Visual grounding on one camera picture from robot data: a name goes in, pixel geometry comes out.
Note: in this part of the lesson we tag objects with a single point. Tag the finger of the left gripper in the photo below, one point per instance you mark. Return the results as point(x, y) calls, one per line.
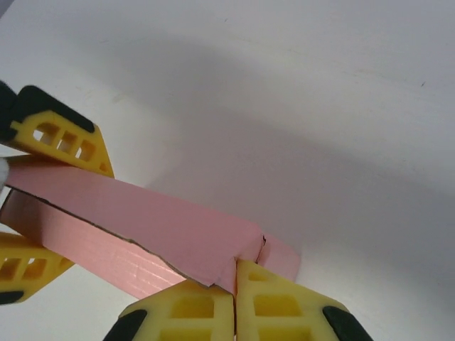
point(21, 254)
point(53, 120)

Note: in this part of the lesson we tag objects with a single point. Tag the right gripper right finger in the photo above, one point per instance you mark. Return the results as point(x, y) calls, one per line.
point(302, 312)

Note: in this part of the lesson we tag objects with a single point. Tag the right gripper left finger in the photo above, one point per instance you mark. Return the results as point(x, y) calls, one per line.
point(199, 319)

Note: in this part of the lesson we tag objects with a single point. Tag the pink cardboard box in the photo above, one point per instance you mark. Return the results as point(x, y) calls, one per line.
point(160, 220)

